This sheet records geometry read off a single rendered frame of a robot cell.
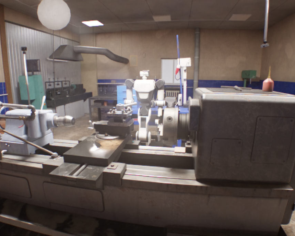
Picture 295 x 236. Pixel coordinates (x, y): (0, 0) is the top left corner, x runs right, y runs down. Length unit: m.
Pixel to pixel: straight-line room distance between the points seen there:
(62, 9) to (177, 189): 4.54
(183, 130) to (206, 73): 7.23
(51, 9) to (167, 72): 5.49
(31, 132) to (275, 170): 1.62
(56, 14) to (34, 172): 3.98
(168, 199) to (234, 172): 0.41
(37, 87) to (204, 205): 5.06
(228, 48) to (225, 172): 7.69
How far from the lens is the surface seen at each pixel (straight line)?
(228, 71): 8.51
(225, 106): 1.00
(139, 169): 1.22
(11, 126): 1.76
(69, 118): 1.46
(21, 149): 1.66
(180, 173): 1.19
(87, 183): 1.10
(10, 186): 1.77
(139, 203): 1.25
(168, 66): 8.57
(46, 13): 4.94
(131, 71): 8.53
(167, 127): 1.13
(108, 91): 5.73
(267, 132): 1.10
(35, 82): 5.59
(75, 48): 6.77
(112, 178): 1.14
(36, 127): 1.53
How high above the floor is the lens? 1.42
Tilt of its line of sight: 13 degrees down
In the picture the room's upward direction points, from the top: straight up
